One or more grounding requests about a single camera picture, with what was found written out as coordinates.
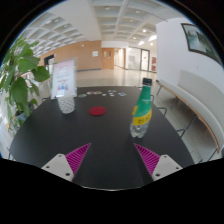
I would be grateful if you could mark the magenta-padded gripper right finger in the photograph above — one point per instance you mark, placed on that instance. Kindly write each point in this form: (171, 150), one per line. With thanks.
(165, 165)

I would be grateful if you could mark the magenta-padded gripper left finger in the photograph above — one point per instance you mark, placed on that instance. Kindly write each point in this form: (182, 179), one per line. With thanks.
(58, 165)

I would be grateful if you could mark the green plastic drink bottle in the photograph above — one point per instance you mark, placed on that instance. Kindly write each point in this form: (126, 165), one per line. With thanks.
(142, 106)

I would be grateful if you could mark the white dotted cup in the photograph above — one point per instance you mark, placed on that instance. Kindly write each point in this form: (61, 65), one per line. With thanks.
(66, 105)

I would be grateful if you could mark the flat round red coaster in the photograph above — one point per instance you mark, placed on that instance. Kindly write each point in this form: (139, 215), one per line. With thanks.
(97, 111)

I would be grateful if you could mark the green round sticker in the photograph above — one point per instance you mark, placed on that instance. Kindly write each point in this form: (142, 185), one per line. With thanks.
(82, 95)

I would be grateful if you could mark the long white bench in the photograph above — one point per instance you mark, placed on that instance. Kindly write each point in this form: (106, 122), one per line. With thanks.
(200, 100)

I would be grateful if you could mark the multicoloured round sticker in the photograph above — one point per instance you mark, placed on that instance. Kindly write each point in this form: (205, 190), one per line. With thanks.
(90, 93)

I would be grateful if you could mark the yellow round sticker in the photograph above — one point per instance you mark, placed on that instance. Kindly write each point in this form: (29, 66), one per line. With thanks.
(97, 92)

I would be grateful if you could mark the small blue card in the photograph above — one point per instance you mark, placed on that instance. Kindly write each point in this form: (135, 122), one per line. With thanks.
(122, 94)

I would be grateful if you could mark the green leafy potted plant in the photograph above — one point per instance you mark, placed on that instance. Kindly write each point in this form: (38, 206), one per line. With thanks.
(20, 90)

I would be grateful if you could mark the clear acrylic sign stand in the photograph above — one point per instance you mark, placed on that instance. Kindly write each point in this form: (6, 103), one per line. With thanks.
(64, 78)

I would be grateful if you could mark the wooden door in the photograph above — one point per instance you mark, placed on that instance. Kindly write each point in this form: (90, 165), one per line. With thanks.
(107, 58)

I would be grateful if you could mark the recessed ceiling lights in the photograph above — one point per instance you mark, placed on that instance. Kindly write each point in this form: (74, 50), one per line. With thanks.
(151, 38)

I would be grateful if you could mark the dark framed landscape picture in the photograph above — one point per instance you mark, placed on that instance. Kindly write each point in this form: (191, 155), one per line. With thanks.
(200, 41)

